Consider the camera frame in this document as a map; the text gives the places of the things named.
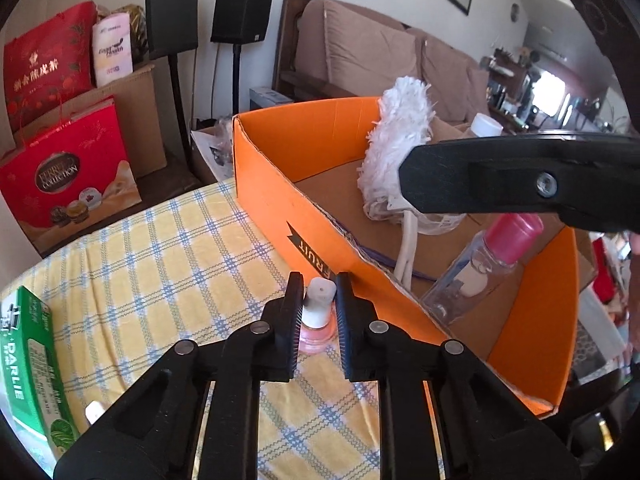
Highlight red tea gift bag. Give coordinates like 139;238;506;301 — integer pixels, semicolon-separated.
2;1;99;133

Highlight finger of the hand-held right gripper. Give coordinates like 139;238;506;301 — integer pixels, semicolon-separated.
400;132;640;233

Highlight brown sofa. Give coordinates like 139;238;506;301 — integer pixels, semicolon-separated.
272;0;493;126

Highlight dark wooden cabinet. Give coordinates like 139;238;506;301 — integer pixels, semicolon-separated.
487;47;543;116

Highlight black speaker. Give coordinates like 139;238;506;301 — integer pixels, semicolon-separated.
210;0;275;44
145;0;199;63

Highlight green toothpaste box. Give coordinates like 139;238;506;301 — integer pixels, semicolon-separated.
0;285;81;461

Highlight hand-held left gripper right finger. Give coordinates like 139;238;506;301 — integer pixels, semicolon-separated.
334;272;583;480

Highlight white pink product box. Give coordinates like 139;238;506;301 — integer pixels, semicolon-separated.
91;11;135;88

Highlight pink nail polish bottle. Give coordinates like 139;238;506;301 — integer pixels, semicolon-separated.
299;278;343;356

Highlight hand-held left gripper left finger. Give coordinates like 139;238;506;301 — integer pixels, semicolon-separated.
52;271;306;480

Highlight red chocolate gift bag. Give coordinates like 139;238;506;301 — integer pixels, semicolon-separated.
0;95;143;256

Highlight gold patterned bag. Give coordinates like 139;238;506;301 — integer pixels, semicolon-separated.
97;2;150;63

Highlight white fluffy duster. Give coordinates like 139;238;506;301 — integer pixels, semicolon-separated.
356;76;468;286

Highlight clear bottle with pink cap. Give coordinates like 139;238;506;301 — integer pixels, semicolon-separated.
420;212;546;328

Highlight large clear bottle orange label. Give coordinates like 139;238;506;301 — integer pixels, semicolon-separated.
460;112;503;137

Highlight yellow plaid tablecloth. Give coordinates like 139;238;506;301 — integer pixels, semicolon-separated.
0;177;451;480

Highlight plastic wrapped papers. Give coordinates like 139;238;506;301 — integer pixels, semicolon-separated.
190;117;236;186

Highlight orange cardboard box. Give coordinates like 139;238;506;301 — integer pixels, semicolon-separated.
231;96;581;418

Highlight brown cardboard box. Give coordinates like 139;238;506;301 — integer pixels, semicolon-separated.
12;60;168;181

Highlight white nail polish bottle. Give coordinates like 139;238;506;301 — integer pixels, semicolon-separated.
84;400;107;428

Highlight black speaker stand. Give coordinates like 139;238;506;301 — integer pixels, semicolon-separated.
167;52;193;161
232;42;244;116

